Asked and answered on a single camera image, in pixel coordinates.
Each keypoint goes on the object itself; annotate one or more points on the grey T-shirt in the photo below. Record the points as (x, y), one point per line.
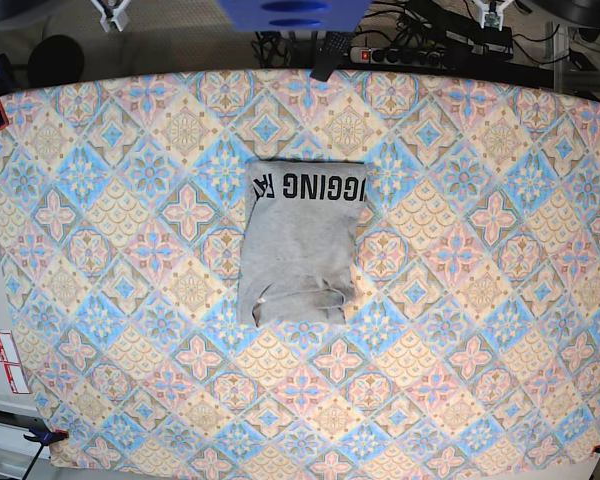
(299, 240)

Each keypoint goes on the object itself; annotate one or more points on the black power strip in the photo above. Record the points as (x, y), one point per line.
(402, 57)

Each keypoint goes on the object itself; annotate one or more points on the patterned tablecloth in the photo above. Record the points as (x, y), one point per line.
(472, 347)

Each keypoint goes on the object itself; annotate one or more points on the red white stickers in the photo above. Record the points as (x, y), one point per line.
(11, 364)

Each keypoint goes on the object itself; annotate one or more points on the blue orange clamp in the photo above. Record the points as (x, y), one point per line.
(44, 438)

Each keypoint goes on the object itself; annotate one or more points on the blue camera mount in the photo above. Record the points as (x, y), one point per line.
(283, 15)

